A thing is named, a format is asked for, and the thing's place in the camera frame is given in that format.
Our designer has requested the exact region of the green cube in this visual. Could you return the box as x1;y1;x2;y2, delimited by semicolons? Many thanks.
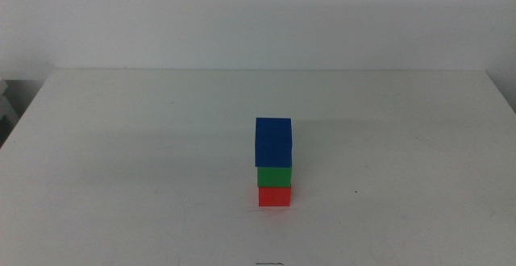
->
256;165;293;189

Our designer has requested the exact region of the blue cube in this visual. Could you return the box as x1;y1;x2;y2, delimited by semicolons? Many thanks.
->
254;116;293;168

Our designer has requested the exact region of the red cube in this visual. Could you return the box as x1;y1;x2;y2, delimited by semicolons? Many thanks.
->
257;185;293;208

